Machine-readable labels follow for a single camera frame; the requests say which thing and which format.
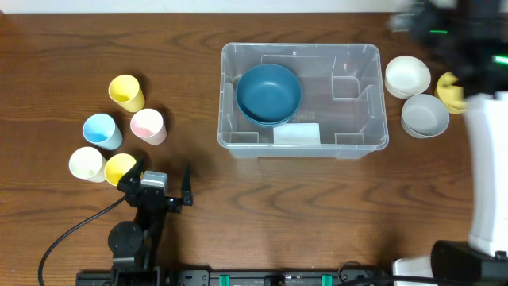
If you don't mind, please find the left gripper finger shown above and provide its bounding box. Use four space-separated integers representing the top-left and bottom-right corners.
181 165 194 206
117 157 144 191

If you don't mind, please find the yellow bowl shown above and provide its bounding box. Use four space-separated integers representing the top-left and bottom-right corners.
434 71 467 114

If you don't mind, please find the white bowl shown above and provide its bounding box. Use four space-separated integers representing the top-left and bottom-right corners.
384 56 431 99

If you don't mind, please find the grey bowl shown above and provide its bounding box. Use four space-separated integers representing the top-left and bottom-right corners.
401 94 450 139

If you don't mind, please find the dark teal bowl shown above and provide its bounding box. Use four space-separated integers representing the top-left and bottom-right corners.
235 102 301 128
236 64 302 104

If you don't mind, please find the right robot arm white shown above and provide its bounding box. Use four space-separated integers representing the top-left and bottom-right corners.
382 1 507 285

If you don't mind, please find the yellow cup near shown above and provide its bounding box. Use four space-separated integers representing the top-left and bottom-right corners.
104 153 137 187

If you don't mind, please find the yellow cup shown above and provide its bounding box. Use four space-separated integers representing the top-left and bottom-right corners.
108 75 145 113
104 153 137 187

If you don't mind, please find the cream white cup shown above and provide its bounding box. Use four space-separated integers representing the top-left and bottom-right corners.
68 146 106 183

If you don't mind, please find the pink cup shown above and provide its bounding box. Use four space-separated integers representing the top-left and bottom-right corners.
130 109 167 145

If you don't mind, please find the light blue cup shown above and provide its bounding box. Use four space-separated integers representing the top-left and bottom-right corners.
83 114 123 150

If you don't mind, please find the yellow cup far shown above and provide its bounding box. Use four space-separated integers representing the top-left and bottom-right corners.
108 75 145 113

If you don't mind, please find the clear plastic storage bin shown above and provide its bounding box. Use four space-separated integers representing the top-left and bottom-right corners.
217 42 389 159

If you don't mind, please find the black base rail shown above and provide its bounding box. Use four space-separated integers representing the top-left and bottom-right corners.
75 265 387 286

